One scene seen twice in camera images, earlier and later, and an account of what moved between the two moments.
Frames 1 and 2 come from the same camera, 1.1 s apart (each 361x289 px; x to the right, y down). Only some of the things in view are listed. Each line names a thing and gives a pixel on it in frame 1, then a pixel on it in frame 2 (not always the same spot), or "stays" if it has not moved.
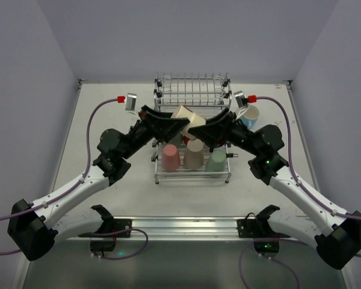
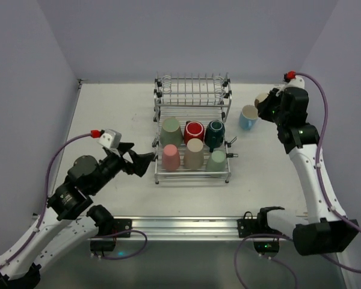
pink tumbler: [171, 161] stays
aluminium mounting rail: [191, 229] stays
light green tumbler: [216, 162] stays
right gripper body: [225, 122] to [271, 108]
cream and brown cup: [195, 120] to [260, 98]
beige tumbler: [194, 156] stays
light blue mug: [250, 117] stays
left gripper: [148, 123] to [126, 159]
